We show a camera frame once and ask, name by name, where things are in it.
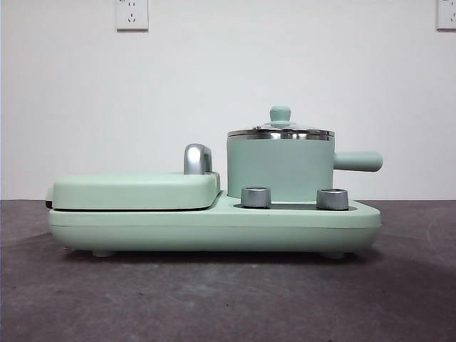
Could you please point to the white wall socket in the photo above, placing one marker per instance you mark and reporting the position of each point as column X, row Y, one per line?
column 132, row 14
column 447, row 14

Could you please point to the mint green grill cover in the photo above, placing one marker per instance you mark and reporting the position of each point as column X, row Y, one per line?
column 132, row 189

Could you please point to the glass pot lid green knob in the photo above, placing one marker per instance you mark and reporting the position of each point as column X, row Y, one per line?
column 280, row 114

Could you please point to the silver control knob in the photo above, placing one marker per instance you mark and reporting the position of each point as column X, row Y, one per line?
column 255, row 197
column 331, row 198

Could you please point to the mint green breakfast maker base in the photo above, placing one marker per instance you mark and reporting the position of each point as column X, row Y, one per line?
column 142, row 228

